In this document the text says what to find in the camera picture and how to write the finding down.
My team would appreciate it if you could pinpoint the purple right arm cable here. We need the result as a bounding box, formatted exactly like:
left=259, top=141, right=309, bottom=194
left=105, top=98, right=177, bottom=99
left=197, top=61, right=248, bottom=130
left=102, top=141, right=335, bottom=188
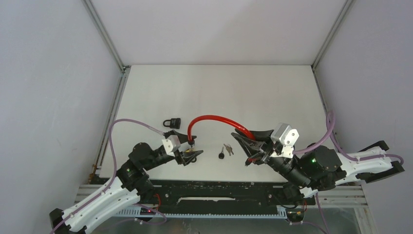
left=292, top=110, right=405, bottom=165

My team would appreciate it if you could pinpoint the aluminium frame rail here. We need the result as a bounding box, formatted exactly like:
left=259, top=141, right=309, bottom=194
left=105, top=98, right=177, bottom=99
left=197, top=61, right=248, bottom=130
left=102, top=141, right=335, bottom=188
left=66, top=0, right=131, bottom=234
left=311, top=0, right=372, bottom=234

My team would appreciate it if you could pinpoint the aluminium frame rail left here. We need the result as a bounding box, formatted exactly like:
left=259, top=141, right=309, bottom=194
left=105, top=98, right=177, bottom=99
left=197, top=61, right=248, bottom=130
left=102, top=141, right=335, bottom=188
left=66, top=0, right=131, bottom=234

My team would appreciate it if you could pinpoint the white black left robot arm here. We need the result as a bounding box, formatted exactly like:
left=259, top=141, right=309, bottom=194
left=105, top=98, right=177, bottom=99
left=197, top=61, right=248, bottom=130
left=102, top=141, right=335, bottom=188
left=49, top=130, right=203, bottom=234

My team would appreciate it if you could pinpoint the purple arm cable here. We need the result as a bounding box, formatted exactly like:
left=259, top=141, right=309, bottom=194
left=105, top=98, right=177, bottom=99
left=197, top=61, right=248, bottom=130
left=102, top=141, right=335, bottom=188
left=48, top=118, right=167, bottom=234
left=292, top=110, right=405, bottom=165

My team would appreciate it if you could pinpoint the silver key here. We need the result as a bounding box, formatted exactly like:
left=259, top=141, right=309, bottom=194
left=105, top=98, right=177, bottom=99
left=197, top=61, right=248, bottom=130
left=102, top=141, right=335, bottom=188
left=185, top=145, right=195, bottom=153

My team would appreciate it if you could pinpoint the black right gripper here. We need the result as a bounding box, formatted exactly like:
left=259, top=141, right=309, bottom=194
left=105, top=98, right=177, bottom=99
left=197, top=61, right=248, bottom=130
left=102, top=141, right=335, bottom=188
left=230, top=129, right=310, bottom=190

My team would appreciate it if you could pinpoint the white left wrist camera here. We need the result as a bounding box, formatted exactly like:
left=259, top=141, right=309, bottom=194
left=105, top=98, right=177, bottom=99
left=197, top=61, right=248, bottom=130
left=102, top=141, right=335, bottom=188
left=162, top=135, right=181, bottom=156

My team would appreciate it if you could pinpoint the black key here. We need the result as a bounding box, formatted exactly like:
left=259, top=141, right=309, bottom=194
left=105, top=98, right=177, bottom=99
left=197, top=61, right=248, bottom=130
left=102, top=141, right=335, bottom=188
left=218, top=147, right=225, bottom=159

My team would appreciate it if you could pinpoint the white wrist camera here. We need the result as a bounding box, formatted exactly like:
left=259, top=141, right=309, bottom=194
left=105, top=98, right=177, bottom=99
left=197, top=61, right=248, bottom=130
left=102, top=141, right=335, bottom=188
left=162, top=135, right=181, bottom=156
left=270, top=123, right=299, bottom=158

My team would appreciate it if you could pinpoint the key bunch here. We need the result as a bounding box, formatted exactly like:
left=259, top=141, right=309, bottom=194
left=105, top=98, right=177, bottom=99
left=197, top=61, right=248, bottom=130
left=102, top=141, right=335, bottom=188
left=224, top=144, right=234, bottom=156

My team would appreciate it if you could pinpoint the black padlock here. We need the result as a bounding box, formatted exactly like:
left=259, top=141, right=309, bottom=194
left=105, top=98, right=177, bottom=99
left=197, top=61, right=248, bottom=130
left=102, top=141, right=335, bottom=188
left=163, top=118, right=181, bottom=129

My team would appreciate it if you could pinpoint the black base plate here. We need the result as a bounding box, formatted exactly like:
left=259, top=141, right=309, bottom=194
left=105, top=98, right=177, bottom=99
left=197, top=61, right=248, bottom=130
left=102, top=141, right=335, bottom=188
left=140, top=180, right=316, bottom=217

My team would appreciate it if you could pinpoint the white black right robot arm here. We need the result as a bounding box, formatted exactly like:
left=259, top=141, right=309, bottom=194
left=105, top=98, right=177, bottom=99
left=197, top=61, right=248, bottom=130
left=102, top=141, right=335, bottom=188
left=231, top=124, right=405, bottom=209

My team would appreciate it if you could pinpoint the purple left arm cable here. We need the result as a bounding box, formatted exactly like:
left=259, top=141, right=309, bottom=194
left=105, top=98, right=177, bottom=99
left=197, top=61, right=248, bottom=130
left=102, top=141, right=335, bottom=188
left=48, top=118, right=167, bottom=234

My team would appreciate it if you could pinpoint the aluminium frame rail right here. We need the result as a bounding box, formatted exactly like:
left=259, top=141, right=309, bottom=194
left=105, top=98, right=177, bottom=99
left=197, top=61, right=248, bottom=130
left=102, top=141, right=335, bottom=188
left=311, top=0, right=372, bottom=234

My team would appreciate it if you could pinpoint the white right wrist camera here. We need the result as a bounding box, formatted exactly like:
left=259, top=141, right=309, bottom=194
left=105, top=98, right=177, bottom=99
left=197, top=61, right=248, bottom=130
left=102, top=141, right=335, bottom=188
left=270, top=123, right=299, bottom=158

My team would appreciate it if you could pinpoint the red cable lock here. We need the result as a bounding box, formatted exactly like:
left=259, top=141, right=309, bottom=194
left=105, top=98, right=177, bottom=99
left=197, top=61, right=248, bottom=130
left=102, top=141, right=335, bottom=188
left=187, top=115, right=256, bottom=145

